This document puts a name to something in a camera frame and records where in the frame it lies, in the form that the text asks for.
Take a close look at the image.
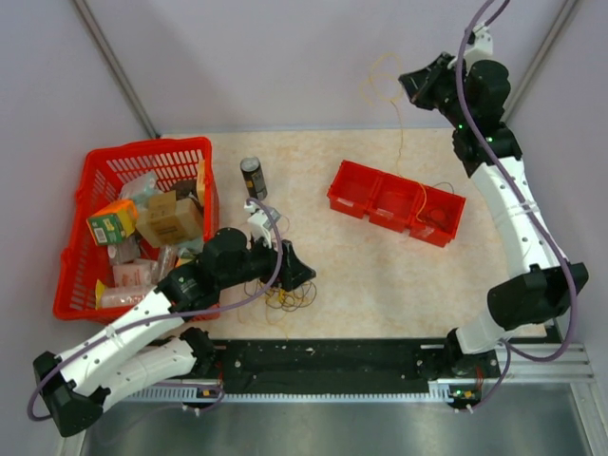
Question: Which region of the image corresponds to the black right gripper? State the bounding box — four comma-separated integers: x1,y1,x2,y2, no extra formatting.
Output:
397,53,471,130

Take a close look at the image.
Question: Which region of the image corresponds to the yellow wire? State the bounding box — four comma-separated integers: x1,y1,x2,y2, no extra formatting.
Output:
358,51,428,224

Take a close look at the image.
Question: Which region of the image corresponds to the pink wire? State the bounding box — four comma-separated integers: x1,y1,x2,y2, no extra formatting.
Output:
265,206,292,238

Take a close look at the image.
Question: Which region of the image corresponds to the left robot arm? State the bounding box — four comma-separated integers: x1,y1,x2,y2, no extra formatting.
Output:
32,228,316,437

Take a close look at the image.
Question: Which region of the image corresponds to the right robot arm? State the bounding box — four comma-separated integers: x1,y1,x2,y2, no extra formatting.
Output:
399,53,589,376

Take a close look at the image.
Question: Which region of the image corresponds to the black drink can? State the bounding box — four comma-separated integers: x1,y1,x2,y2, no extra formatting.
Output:
239,157,268,200

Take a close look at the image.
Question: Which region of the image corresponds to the red three-compartment bin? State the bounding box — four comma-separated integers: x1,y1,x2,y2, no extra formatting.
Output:
327,161,466,247

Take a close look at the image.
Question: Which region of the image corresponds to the brown cardboard box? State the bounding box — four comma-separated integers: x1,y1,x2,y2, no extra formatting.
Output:
136,191,204,248

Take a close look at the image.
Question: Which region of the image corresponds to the pink snack packet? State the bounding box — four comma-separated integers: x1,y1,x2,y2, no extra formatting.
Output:
95,258,159,310

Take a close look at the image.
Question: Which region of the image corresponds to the green orange carton box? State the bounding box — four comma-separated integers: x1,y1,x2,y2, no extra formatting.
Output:
86,199,138,246

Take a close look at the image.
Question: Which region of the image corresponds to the red plastic shopping basket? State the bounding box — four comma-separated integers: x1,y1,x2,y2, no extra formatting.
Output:
53,137,219,325

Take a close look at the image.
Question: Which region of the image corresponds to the tangled wire bundle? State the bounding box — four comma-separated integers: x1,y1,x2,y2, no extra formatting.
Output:
236,279,318,341

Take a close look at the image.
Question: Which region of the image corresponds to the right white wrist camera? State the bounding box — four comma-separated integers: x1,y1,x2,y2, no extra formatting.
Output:
464,24,493,66

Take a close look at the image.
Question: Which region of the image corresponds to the white slotted cable duct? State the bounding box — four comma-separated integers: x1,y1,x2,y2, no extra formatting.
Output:
127,382,481,405

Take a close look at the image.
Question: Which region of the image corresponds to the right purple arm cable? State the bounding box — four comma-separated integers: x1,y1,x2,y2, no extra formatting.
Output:
454,0,581,361

